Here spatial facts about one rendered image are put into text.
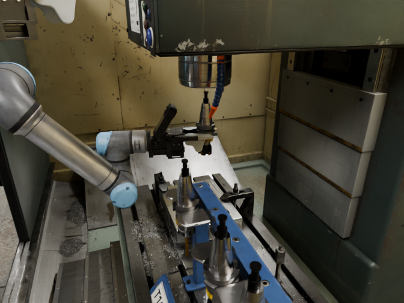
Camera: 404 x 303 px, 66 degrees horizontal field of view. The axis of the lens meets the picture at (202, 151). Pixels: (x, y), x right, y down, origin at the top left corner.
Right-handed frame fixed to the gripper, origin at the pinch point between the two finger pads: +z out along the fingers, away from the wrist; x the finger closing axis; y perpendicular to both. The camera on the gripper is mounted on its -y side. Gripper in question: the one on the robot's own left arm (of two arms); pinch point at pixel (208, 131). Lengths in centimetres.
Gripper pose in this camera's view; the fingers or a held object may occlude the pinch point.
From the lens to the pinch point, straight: 101.6
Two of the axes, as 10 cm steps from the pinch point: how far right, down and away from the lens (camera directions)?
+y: 0.1, 9.2, 3.9
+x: 1.3, 3.9, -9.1
